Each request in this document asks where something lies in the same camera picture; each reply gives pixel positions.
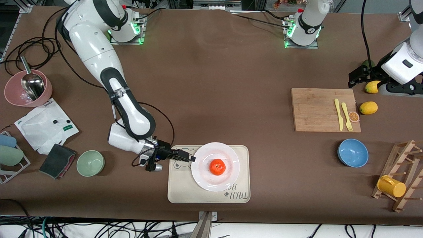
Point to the dark folded cloth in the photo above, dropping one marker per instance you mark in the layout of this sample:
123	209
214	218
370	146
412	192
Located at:
57	160

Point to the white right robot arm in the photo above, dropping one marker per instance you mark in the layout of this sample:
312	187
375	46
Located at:
96	49

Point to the metal table bracket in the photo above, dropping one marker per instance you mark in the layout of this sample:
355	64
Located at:
205	224

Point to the toy orange slice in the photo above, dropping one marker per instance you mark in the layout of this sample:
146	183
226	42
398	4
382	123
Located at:
354	117

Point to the white plate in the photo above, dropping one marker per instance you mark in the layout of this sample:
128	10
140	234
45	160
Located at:
205	155

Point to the metal scoop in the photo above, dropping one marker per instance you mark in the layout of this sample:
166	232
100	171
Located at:
33	86

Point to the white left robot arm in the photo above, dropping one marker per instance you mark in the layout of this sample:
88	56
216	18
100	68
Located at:
403	62

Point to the wooden drying rack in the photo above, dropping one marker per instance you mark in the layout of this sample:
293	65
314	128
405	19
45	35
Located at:
403	165

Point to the pink bowl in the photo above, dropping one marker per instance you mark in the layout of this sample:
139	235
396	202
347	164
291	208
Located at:
13	94

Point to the green bowl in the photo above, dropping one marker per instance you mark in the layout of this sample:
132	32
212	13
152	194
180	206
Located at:
90	163

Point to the cream serving tray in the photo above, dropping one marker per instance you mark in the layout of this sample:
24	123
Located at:
180	185

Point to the blue cup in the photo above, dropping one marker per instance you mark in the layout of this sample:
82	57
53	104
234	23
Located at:
7	140

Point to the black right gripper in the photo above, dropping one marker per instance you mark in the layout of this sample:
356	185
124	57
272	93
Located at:
165	145

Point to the yellow plastic knife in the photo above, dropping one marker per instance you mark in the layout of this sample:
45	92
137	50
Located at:
338	114

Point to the green lime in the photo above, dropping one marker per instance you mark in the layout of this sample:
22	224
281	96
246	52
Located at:
366	62

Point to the blue bowl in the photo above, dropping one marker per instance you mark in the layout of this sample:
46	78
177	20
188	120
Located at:
353	152

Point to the white plastic bag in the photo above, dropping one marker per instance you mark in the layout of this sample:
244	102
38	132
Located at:
43	125

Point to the yellow lemon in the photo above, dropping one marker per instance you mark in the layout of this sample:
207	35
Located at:
371	87
368	107

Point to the orange fruit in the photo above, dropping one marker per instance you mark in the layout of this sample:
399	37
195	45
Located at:
217	167

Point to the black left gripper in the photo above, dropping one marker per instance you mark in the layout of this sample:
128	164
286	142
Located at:
372	68

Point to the yellow plastic fork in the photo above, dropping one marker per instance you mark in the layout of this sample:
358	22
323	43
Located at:
346	115

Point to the yellow cup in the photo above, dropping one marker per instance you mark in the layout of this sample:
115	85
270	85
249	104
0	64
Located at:
391	186

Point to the pale green cup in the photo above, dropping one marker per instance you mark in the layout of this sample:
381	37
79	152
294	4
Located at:
10	155

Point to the wooden cutting board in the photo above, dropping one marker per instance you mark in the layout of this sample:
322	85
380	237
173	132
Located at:
314	109

